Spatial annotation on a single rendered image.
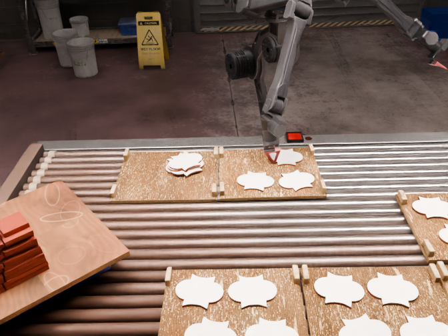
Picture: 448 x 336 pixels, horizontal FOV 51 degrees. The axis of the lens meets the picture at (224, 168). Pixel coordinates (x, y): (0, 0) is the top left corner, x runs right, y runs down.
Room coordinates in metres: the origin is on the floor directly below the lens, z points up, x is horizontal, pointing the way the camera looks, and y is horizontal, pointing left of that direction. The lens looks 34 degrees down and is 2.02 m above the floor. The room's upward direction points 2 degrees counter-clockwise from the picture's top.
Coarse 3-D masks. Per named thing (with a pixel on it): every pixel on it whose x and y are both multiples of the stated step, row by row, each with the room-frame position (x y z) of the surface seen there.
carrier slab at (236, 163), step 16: (224, 160) 1.67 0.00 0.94; (240, 160) 1.67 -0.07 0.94; (256, 160) 1.67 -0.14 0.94; (304, 160) 1.65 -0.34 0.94; (224, 176) 1.55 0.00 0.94; (272, 176) 1.54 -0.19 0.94; (320, 176) 1.53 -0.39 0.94; (240, 192) 1.44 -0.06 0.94; (256, 192) 1.44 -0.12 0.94; (272, 192) 1.44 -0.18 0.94; (288, 192) 1.43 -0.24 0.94; (304, 192) 1.43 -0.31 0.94; (320, 192) 1.43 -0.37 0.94
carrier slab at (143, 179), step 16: (128, 160) 1.70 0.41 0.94; (144, 160) 1.69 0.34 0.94; (160, 160) 1.69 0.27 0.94; (208, 160) 1.68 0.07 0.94; (128, 176) 1.58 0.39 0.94; (144, 176) 1.57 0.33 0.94; (160, 176) 1.57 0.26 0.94; (176, 176) 1.57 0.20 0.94; (192, 176) 1.56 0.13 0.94; (208, 176) 1.56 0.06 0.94; (128, 192) 1.47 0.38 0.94; (144, 192) 1.46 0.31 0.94; (160, 192) 1.46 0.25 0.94; (176, 192) 1.46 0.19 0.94; (192, 192) 1.45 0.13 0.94; (208, 192) 1.45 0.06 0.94
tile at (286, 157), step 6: (282, 150) 1.72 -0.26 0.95; (288, 150) 1.72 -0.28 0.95; (282, 156) 1.67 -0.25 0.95; (288, 156) 1.67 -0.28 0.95; (294, 156) 1.67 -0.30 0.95; (300, 156) 1.67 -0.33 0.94; (276, 162) 1.63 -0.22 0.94; (282, 162) 1.63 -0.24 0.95; (288, 162) 1.63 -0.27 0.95; (294, 162) 1.63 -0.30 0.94
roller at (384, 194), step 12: (336, 192) 1.44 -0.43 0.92; (348, 192) 1.44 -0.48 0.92; (360, 192) 1.44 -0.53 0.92; (372, 192) 1.44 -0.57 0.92; (384, 192) 1.43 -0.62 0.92; (396, 192) 1.43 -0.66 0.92; (408, 192) 1.43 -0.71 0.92; (420, 192) 1.43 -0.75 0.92; (432, 192) 1.43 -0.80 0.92; (444, 192) 1.42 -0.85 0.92; (96, 204) 1.44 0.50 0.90; (108, 204) 1.44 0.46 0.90
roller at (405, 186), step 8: (344, 184) 1.50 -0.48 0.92; (352, 184) 1.49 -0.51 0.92; (360, 184) 1.49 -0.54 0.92; (368, 184) 1.49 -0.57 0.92; (376, 184) 1.49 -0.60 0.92; (384, 184) 1.49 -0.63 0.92; (392, 184) 1.48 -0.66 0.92; (400, 184) 1.48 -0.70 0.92; (408, 184) 1.48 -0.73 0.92; (416, 184) 1.48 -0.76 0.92; (424, 184) 1.48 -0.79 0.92; (432, 184) 1.48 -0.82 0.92; (440, 184) 1.48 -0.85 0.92; (24, 192) 1.51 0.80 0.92; (80, 192) 1.50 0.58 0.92; (88, 192) 1.50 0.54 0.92; (96, 192) 1.50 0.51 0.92; (104, 192) 1.50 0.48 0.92
